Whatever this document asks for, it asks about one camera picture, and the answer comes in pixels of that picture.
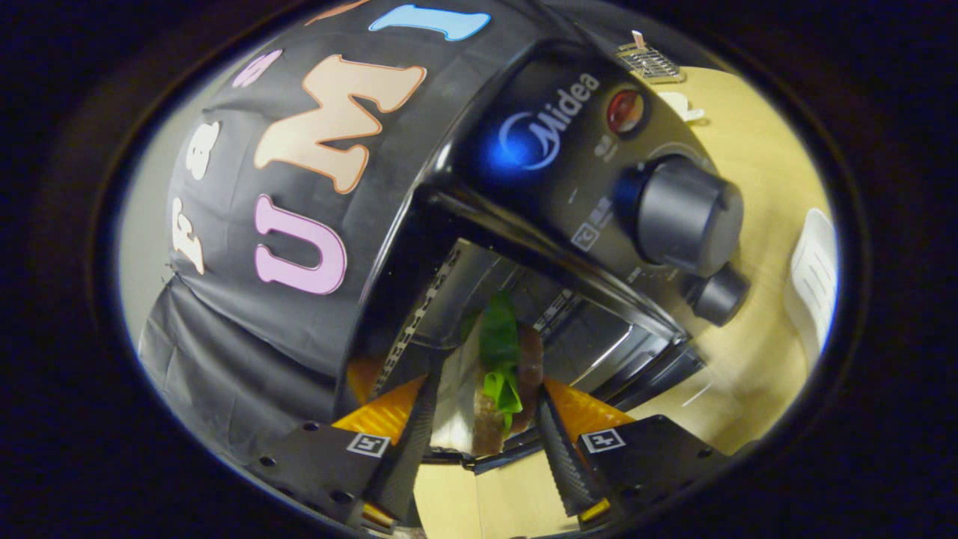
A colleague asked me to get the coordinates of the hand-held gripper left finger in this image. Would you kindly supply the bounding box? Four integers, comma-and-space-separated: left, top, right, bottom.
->
249, 371, 444, 534

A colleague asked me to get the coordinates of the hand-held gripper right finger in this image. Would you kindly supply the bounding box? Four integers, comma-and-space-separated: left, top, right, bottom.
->
535, 377, 733, 525

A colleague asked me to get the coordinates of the lettuce sandwich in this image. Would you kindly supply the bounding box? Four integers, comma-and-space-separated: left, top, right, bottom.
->
434, 292, 547, 457

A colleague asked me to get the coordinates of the black toaster oven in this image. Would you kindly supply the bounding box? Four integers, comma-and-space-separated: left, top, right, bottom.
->
337, 37, 753, 472

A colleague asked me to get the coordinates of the black backdrop cloth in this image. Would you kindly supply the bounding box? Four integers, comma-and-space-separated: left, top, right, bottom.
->
138, 0, 570, 465

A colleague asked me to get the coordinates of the ribbed metal tray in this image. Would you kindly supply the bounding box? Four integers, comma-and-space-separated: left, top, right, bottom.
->
784, 208, 840, 362

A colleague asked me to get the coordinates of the white divided grain dish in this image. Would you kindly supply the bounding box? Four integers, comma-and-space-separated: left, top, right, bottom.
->
659, 91, 706, 123

